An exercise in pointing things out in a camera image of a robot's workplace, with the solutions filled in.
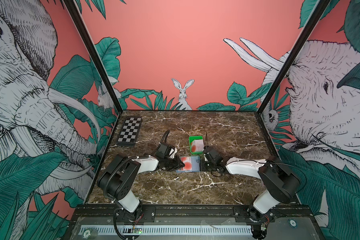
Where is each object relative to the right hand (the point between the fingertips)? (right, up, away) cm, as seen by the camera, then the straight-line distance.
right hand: (198, 164), depth 90 cm
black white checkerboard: (-47, +21, +14) cm, 53 cm away
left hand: (-7, +1, -2) cm, 8 cm away
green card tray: (-3, +15, +11) cm, 19 cm away
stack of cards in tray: (0, +11, +5) cm, 12 cm away
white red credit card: (-6, +1, +1) cm, 7 cm away
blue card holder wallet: (-4, 0, +1) cm, 4 cm away
